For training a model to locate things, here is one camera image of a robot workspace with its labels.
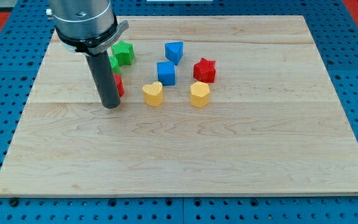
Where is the red star block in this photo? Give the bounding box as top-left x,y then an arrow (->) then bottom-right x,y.
193,57 -> 216,83

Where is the light wooden board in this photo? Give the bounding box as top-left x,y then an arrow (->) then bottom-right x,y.
0,16 -> 358,198

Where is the green star block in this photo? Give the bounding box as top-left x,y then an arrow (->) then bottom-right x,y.
111,40 -> 135,66

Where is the red block behind rod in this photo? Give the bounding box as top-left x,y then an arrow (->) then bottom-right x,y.
114,73 -> 125,97

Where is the yellow heart block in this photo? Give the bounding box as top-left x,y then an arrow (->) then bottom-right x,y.
142,82 -> 163,107

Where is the blue cube block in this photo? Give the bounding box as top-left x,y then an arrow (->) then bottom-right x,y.
157,62 -> 175,86

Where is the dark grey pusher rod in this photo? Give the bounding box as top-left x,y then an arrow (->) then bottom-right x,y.
86,51 -> 121,109

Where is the green block behind rod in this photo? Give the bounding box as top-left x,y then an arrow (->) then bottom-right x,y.
109,56 -> 121,75

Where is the black bolt front left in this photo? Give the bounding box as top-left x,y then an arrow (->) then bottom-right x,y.
9,198 -> 19,207

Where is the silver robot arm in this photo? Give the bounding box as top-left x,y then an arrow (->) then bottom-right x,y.
46,0 -> 129,56

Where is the blue triangular block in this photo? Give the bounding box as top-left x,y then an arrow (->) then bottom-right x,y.
165,42 -> 183,65

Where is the yellow pentagon block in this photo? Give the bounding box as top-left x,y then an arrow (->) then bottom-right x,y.
190,82 -> 211,108

